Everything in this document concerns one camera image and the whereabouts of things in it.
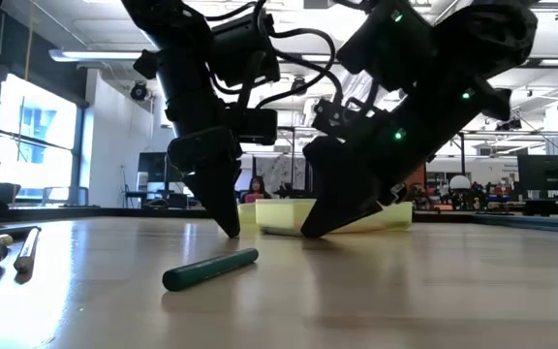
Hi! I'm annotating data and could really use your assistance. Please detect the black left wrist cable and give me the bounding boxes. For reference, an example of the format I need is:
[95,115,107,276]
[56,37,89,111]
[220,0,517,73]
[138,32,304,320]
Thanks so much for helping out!
[254,26,346,111]

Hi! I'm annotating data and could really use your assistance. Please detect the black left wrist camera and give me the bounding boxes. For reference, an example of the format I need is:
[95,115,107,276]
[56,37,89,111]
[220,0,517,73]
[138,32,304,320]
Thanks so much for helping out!
[209,12,282,88]

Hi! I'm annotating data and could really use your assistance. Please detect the white globe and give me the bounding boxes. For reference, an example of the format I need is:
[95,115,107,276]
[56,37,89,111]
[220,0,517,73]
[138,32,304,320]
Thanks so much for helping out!
[449,174,472,191]

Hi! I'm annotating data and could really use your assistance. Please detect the yellow translucent supply box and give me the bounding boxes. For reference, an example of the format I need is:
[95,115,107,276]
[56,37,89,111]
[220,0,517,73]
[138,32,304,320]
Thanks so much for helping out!
[237,198,414,237]

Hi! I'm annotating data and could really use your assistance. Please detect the dark green crayon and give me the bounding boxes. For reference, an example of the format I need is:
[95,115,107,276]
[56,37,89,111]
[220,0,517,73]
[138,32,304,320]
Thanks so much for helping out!
[162,247,260,293]

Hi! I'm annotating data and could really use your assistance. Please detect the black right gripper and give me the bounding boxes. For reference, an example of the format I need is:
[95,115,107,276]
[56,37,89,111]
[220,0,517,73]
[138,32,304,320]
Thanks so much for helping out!
[300,91,459,239]

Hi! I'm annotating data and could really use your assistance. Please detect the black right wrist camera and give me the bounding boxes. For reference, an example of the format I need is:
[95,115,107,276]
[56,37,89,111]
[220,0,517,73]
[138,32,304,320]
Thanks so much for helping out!
[313,98,387,143]

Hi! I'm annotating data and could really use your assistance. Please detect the black monitor on stand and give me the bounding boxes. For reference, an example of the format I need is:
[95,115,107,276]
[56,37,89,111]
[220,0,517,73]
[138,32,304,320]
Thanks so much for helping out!
[138,151,186,195]

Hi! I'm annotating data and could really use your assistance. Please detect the large window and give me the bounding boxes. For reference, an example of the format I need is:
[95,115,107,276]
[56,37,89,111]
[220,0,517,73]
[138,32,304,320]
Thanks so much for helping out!
[0,72,84,207]

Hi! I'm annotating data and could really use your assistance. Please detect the person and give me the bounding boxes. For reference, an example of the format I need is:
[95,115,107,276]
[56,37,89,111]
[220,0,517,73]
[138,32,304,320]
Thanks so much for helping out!
[242,174,273,204]

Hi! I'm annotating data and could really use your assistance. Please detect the orange pencil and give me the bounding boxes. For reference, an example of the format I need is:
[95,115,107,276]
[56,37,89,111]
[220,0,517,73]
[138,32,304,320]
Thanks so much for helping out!
[13,226,43,274]

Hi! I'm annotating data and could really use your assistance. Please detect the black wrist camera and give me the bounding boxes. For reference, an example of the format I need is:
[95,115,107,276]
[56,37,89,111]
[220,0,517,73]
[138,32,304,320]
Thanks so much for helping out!
[209,12,282,88]
[313,98,387,143]

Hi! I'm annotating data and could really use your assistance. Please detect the wide black monitor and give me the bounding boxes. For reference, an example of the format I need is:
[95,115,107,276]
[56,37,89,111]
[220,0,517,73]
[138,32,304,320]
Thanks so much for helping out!
[517,154,558,193]

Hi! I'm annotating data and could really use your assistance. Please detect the orange partition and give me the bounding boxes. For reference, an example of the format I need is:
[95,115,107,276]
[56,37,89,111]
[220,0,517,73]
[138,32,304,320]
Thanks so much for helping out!
[406,163,428,190]

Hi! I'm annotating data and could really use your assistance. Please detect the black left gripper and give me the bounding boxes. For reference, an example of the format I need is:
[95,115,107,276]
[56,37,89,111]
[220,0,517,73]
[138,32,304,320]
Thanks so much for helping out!
[166,109,279,239]

